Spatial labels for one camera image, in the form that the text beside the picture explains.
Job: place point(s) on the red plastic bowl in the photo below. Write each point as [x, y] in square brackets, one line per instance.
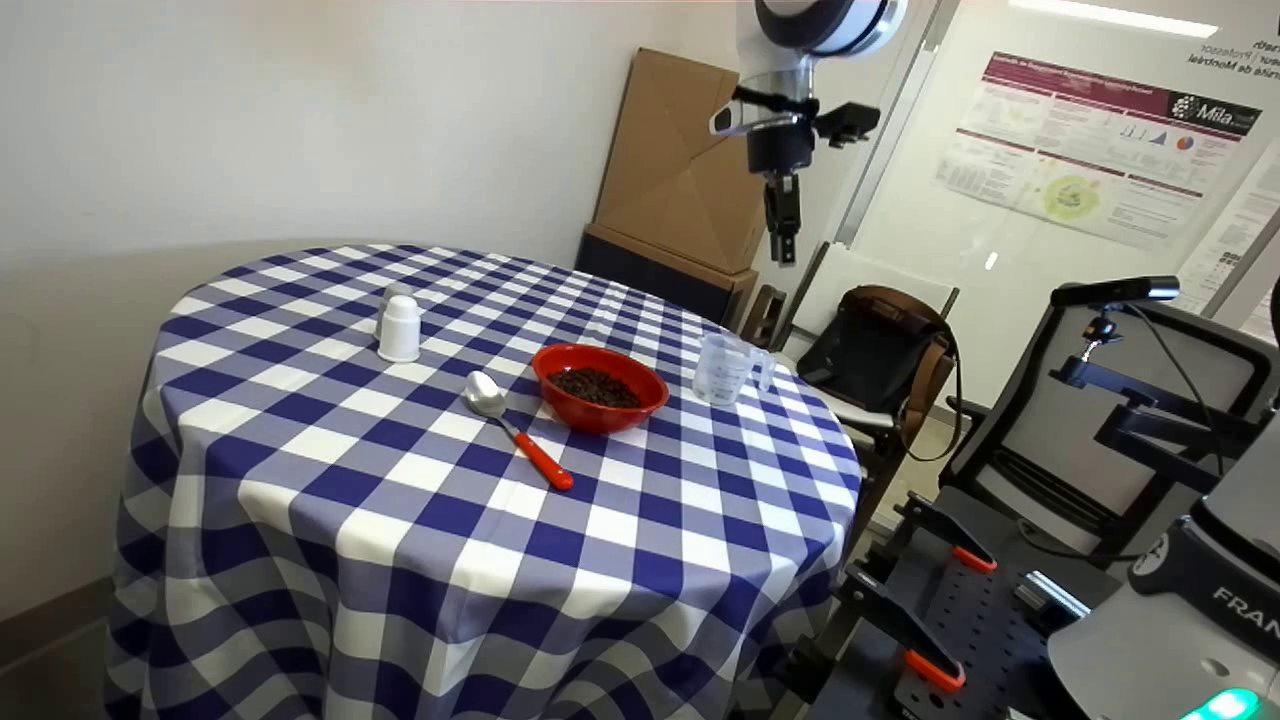
[558, 400]

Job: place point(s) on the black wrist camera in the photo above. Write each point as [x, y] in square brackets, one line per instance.
[846, 123]

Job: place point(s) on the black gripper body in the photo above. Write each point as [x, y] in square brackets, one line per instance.
[780, 162]

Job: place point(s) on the brown and black bag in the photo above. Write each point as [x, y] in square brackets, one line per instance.
[867, 348]

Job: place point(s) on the clear plastic measuring jug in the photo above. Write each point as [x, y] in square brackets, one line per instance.
[724, 374]

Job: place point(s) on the white poster with purple header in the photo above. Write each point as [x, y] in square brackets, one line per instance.
[1106, 146]

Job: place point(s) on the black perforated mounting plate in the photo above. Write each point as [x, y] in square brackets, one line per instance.
[993, 626]

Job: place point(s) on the brown food pieces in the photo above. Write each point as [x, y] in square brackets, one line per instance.
[597, 388]

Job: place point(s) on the brown cardboard box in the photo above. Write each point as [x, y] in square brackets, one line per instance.
[666, 174]

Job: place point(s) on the black mesh office chair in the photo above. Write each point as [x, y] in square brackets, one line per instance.
[1018, 387]

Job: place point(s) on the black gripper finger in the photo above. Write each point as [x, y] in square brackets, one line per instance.
[786, 230]

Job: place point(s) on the small white shaker bottle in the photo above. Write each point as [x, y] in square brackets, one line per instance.
[397, 331]

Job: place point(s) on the blue white checked tablecloth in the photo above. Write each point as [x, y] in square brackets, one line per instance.
[401, 533]

